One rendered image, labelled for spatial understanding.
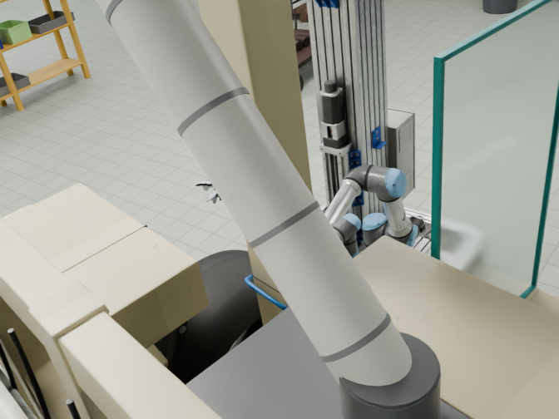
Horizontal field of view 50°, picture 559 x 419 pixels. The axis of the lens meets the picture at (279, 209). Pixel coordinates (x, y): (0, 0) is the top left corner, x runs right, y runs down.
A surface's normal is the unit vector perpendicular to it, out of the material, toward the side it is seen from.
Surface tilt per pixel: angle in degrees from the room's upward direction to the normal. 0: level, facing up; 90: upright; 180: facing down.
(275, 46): 90
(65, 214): 0
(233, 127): 53
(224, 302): 19
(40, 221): 0
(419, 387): 0
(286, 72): 90
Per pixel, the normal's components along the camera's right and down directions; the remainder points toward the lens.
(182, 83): -0.20, 0.13
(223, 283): -0.14, -0.81
